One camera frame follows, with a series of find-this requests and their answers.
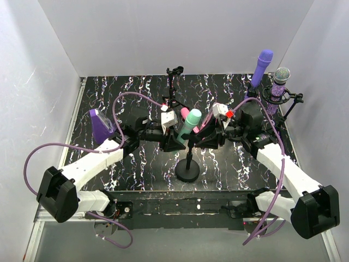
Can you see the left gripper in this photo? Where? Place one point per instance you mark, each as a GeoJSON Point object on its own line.
{"type": "Point", "coordinates": [164, 140]}

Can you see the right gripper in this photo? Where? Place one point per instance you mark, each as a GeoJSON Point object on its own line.
{"type": "Point", "coordinates": [218, 136]}

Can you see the teal green microphone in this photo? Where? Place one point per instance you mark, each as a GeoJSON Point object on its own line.
{"type": "Point", "coordinates": [191, 121]}

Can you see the pink microphone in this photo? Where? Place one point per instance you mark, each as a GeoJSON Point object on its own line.
{"type": "Point", "coordinates": [184, 113]}

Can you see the round base stand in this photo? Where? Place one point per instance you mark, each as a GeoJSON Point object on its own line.
{"type": "Point", "coordinates": [251, 92]}
{"type": "Point", "coordinates": [188, 170]}

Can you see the round base stand front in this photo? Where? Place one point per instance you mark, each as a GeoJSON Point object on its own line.
{"type": "Point", "coordinates": [251, 92]}

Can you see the black tripod mic stand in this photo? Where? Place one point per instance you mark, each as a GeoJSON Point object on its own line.
{"type": "Point", "coordinates": [170, 98]}

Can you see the glitter purple microphone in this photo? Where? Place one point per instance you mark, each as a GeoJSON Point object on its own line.
{"type": "Point", "coordinates": [281, 75]}

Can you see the purple plastic microphone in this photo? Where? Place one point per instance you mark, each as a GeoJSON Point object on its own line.
{"type": "Point", "coordinates": [263, 61]}

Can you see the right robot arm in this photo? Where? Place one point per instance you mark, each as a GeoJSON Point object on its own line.
{"type": "Point", "coordinates": [312, 208]}

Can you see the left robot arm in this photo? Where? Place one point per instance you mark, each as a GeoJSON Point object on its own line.
{"type": "Point", "coordinates": [60, 192]}

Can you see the pink metronome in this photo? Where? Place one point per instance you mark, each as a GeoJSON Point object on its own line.
{"type": "Point", "coordinates": [210, 116]}

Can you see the purple metronome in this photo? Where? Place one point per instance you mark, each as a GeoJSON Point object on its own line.
{"type": "Point", "coordinates": [102, 127]}

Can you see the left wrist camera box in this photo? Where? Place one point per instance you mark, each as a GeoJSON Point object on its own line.
{"type": "Point", "coordinates": [168, 119]}

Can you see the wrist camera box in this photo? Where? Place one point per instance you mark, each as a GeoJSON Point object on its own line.
{"type": "Point", "coordinates": [168, 119]}
{"type": "Point", "coordinates": [222, 114]}

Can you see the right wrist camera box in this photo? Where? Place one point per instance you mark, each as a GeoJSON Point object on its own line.
{"type": "Point", "coordinates": [222, 114]}

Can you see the shock mount tripod stand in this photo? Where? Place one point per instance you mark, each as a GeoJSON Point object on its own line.
{"type": "Point", "coordinates": [272, 106]}

